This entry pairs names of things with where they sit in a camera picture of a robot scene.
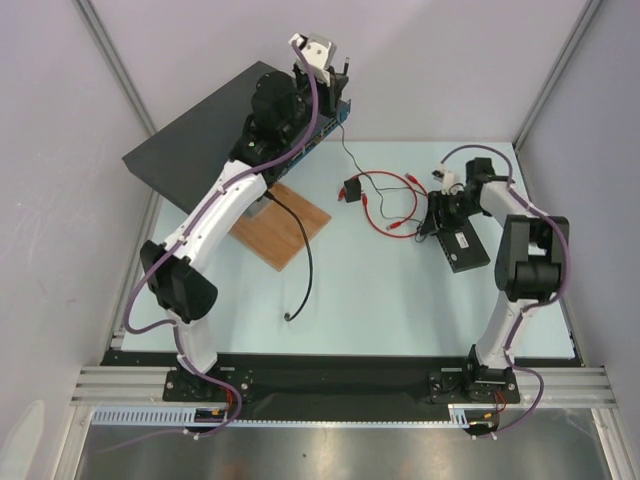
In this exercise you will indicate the bamboo wooden board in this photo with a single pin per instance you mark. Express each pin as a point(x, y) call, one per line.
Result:
point(272, 233)

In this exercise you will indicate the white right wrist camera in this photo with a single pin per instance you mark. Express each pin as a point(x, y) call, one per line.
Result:
point(450, 182)

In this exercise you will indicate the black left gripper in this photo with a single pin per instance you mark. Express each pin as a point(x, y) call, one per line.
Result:
point(330, 94)

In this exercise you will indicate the white slotted cable duct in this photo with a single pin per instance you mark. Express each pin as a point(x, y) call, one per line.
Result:
point(160, 416)

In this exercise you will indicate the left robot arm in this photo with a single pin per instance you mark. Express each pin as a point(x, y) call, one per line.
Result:
point(174, 270)

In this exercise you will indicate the black power adapter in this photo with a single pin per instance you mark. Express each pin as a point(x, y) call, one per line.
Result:
point(351, 190)

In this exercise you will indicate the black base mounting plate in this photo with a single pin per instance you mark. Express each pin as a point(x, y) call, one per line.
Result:
point(338, 388)

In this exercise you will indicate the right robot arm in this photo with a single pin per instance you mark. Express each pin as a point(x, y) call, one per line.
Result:
point(530, 268)

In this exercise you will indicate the aluminium frame rail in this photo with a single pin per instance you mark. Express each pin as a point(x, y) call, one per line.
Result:
point(128, 386)

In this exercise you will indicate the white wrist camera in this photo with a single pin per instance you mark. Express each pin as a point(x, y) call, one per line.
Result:
point(450, 182)
point(318, 53)

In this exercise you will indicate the small black network switch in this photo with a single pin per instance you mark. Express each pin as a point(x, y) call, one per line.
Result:
point(463, 248)

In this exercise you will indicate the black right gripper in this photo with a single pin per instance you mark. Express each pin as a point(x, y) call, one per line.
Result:
point(435, 220)

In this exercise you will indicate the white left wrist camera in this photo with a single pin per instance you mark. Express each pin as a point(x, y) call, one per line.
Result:
point(318, 53)

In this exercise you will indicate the large blue rack switch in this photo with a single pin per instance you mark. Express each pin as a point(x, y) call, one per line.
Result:
point(200, 145)

